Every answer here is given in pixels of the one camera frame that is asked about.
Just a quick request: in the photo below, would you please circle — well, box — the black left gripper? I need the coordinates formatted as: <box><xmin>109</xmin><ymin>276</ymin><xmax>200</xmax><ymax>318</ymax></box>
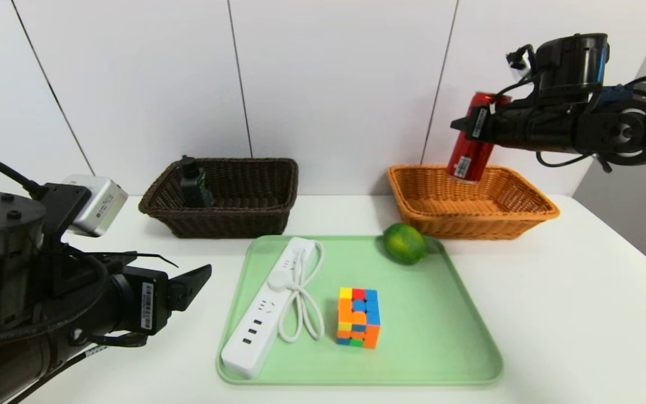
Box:
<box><xmin>109</xmin><ymin>264</ymin><xmax>212</xmax><ymax>336</ymax></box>

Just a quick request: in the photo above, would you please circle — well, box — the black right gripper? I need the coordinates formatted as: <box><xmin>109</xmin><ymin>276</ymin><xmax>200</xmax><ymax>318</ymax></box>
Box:
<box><xmin>450</xmin><ymin>105</ymin><xmax>532</xmax><ymax>147</ymax></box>

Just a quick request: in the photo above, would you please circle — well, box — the red drink can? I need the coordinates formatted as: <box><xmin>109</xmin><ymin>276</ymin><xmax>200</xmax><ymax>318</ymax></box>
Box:
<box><xmin>447</xmin><ymin>91</ymin><xmax>512</xmax><ymax>183</ymax></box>

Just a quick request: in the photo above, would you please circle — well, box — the black bottle with cap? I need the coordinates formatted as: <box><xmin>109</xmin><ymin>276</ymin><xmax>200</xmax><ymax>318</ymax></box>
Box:
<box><xmin>179</xmin><ymin>155</ymin><xmax>215</xmax><ymax>209</ymax></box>

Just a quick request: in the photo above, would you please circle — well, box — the green lime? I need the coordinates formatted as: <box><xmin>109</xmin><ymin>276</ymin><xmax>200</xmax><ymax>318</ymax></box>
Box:
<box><xmin>382</xmin><ymin>223</ymin><xmax>429</xmax><ymax>265</ymax></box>

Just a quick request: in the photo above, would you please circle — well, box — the dark brown wicker basket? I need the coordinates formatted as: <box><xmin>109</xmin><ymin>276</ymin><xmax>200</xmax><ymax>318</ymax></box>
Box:
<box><xmin>138</xmin><ymin>158</ymin><xmax>299</xmax><ymax>239</ymax></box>

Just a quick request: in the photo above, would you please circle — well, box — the orange wicker basket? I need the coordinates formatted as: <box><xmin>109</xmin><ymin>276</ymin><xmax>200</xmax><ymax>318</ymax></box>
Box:
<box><xmin>386</xmin><ymin>164</ymin><xmax>560</xmax><ymax>241</ymax></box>

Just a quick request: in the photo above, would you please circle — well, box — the white power strip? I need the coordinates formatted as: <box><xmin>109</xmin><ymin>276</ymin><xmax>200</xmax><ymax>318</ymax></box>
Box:
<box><xmin>220</xmin><ymin>237</ymin><xmax>317</xmax><ymax>379</ymax></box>

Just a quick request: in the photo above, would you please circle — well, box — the multicoloured puzzle cube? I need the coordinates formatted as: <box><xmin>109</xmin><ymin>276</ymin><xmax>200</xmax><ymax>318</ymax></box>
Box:
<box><xmin>336</xmin><ymin>287</ymin><xmax>381</xmax><ymax>349</ymax></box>

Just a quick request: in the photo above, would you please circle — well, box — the light green plastic tray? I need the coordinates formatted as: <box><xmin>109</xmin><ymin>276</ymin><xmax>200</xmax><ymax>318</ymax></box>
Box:
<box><xmin>216</xmin><ymin>235</ymin><xmax>504</xmax><ymax>387</ymax></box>

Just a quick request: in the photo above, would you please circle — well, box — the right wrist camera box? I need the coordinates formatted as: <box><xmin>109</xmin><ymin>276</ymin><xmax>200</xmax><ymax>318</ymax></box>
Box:
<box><xmin>505</xmin><ymin>44</ymin><xmax>538</xmax><ymax>80</ymax></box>

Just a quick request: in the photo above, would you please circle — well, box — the white power strip cord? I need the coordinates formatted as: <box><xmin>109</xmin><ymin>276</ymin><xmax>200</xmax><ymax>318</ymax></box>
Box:
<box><xmin>267</xmin><ymin>240</ymin><xmax>326</xmax><ymax>343</ymax></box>

